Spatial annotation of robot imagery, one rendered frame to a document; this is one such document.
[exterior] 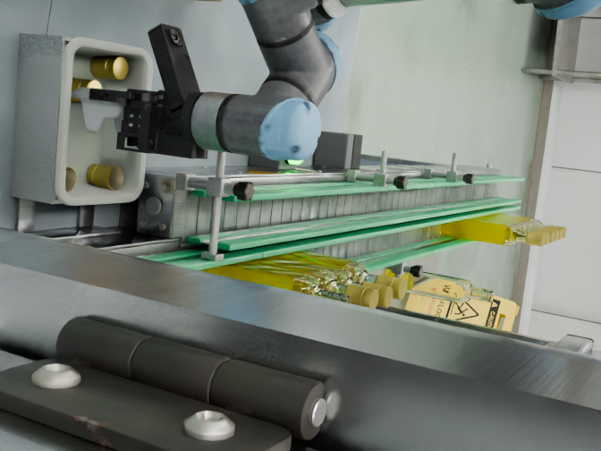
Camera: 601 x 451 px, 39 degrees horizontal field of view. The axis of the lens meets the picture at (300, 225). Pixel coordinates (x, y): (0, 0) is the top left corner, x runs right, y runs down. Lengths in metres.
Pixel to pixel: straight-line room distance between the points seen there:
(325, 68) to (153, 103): 0.23
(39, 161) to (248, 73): 0.60
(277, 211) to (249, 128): 0.54
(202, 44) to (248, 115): 0.52
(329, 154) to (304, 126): 0.88
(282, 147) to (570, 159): 6.18
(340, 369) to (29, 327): 0.08
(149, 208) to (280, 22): 0.40
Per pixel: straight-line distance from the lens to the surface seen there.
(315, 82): 1.07
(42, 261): 0.21
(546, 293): 7.23
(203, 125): 1.05
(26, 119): 1.19
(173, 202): 1.27
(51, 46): 1.17
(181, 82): 1.10
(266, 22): 1.03
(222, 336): 0.17
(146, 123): 1.11
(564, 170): 7.13
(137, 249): 1.23
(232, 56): 1.60
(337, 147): 1.88
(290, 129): 0.99
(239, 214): 1.43
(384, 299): 1.32
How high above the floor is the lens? 1.64
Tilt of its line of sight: 28 degrees down
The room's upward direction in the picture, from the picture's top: 100 degrees clockwise
